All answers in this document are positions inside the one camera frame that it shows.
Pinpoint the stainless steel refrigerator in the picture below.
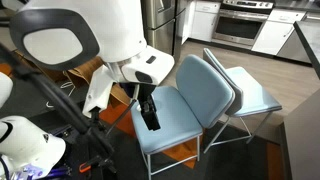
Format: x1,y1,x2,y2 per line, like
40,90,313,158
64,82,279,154
140,0,188,63

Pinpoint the white wide kitchen cabinet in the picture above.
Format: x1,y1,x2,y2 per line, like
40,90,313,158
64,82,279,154
251,7,307,56

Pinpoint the dark and orange rug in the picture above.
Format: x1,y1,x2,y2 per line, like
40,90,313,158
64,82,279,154
0,63,285,180

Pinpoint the light blue chair with mug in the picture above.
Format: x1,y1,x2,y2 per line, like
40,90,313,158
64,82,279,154
129,54,236,178

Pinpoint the grey island side panel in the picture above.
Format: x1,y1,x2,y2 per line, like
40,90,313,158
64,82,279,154
282,89,320,180

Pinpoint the brown cardboard box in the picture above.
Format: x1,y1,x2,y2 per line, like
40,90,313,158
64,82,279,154
13,49,132,107

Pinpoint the white narrow kitchen cabinet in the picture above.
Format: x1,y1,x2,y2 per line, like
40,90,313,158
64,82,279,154
181,0,222,45

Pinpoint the light blue empty chair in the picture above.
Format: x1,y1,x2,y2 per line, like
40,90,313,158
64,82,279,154
202,47,283,154

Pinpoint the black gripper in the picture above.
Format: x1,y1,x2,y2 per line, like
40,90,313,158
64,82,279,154
120,81,162,132

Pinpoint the black camera stand pole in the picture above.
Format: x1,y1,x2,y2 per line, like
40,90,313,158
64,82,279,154
0,42,118,174

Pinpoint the dark kitchen countertop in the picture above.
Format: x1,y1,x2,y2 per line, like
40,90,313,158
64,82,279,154
292,20,320,80

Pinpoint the stainless steel oven range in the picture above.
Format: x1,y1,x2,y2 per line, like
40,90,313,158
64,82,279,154
211,0,275,47

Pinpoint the orange black clamp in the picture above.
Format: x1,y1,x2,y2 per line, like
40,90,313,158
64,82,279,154
78,161,101,174

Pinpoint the thin grey cable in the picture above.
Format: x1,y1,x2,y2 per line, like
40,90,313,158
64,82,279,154
105,98,138,136

